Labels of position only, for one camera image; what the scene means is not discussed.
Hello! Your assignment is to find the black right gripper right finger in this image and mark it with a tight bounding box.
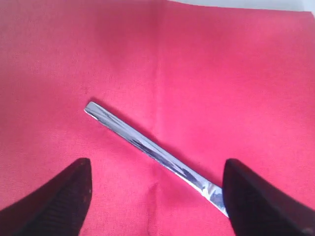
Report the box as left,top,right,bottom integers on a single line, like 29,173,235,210
222,159,315,236

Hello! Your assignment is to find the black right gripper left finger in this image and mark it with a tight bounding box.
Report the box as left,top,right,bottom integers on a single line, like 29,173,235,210
0,158,93,236

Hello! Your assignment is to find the steel table knife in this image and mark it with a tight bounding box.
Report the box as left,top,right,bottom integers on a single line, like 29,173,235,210
84,102,228,216

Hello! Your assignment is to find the red table cloth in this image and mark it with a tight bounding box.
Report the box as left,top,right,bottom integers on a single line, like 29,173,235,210
0,0,315,236

